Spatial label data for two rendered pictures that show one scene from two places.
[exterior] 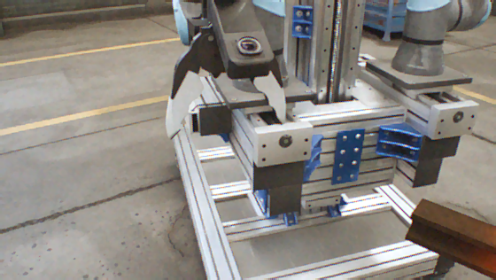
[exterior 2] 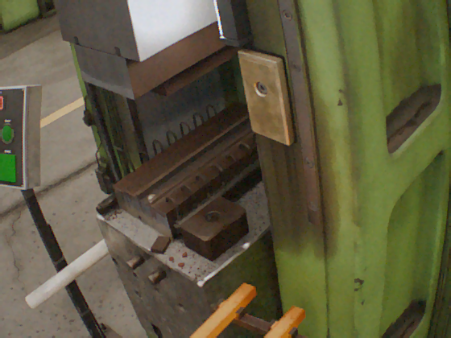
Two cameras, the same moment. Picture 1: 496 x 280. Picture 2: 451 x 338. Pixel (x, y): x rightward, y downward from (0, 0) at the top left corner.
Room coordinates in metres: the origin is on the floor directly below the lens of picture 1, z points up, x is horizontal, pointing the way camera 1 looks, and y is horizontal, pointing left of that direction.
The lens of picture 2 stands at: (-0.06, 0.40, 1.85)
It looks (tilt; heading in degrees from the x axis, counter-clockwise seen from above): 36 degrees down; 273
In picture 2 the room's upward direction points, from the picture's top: 12 degrees counter-clockwise
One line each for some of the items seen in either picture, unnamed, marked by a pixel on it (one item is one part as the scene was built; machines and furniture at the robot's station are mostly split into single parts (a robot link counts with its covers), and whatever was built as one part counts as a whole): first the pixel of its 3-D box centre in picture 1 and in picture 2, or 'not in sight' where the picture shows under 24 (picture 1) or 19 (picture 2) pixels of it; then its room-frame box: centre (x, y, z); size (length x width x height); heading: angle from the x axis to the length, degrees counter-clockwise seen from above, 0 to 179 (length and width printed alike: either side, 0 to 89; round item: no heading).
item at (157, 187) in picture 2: not in sight; (211, 151); (0.03, -0.88, 0.99); 0.42 x 0.05 x 0.01; 42
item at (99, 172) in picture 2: not in sight; (106, 180); (0.36, -1.12, 0.80); 0.06 x 0.03 x 0.14; 132
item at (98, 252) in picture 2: not in sight; (77, 267); (0.50, -0.95, 0.62); 0.44 x 0.05 x 0.05; 42
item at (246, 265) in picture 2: not in sight; (242, 249); (0.01, -0.86, 0.69); 0.56 x 0.38 x 0.45; 42
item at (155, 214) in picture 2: not in sight; (206, 160); (0.05, -0.90, 0.96); 0.42 x 0.20 x 0.09; 42
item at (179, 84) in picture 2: not in sight; (204, 51); (0.00, -0.91, 1.24); 0.30 x 0.07 x 0.06; 42
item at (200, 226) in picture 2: not in sight; (215, 228); (0.04, -0.67, 0.95); 0.12 x 0.08 x 0.06; 42
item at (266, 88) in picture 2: not in sight; (266, 96); (-0.10, -0.61, 1.27); 0.09 x 0.02 x 0.17; 132
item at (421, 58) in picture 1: (420, 51); not in sight; (1.12, -0.50, 0.87); 0.15 x 0.15 x 0.10
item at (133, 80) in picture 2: not in sight; (177, 26); (0.05, -0.90, 1.32); 0.42 x 0.20 x 0.10; 42
